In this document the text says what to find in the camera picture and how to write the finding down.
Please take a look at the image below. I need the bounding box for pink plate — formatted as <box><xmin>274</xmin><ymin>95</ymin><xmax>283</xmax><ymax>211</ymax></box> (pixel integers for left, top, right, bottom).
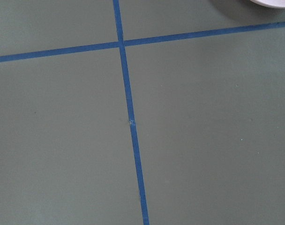
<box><xmin>250</xmin><ymin>0</ymin><xmax>285</xmax><ymax>9</ymax></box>

